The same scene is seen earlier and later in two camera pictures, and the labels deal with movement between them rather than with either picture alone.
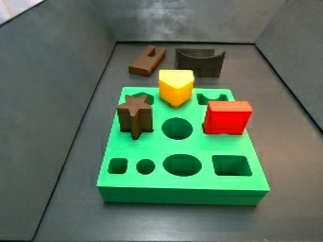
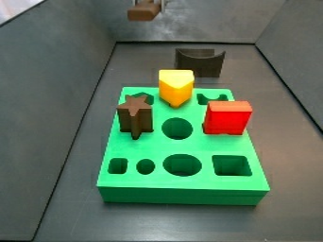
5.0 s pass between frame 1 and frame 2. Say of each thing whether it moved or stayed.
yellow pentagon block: stayed
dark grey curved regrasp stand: stayed
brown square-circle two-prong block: moved
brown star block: stayed
